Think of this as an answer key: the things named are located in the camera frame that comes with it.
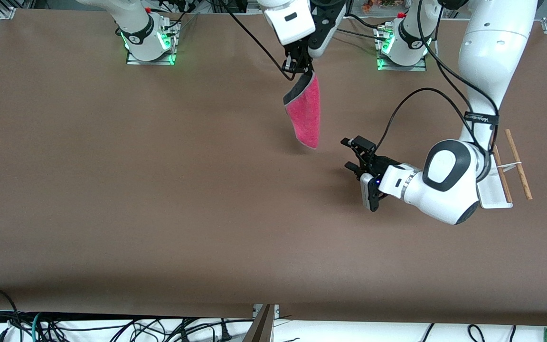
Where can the wooden chopsticks pair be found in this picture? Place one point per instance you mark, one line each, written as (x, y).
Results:
(494, 199)

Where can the brown table cover sheet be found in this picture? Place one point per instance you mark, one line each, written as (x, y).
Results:
(159, 213)

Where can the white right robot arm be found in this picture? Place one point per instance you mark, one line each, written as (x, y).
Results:
(290, 21)

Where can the grey angled beam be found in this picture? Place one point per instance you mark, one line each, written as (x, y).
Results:
(260, 327)

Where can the black power plug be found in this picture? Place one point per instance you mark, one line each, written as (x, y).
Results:
(226, 334)

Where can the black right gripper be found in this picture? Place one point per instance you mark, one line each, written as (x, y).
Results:
(299, 58)

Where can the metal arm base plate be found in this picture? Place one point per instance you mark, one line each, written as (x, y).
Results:
(133, 61)
(387, 67)

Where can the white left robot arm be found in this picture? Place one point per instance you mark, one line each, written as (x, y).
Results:
(492, 47)

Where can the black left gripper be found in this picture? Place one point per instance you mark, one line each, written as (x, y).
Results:
(381, 165)

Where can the pink towel with grey edge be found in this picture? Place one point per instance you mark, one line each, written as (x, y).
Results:
(306, 114)

